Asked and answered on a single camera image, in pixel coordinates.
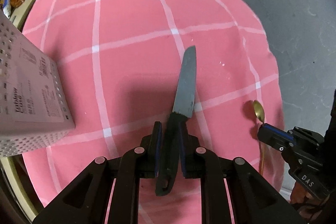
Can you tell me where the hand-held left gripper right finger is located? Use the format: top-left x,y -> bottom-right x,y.
178,126 -> 306,224

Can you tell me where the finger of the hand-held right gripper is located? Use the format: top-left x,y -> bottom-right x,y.
257,127 -> 292,153
262,123 -> 296,141

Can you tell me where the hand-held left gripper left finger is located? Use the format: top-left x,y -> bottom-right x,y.
33,121 -> 164,224

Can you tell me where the gold spoon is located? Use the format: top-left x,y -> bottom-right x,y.
251,100 -> 266,177

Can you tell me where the black kitchen knife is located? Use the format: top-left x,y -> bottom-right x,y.
155,46 -> 197,197

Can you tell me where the white perforated utensil basket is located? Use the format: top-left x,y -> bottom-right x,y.
0,14 -> 76,158

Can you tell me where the person's right hand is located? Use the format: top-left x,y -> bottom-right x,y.
289,179 -> 316,214

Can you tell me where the pink checked tablecloth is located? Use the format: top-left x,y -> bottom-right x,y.
21,0 -> 285,224

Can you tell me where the white and blue packet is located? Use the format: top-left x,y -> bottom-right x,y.
2,0 -> 13,18

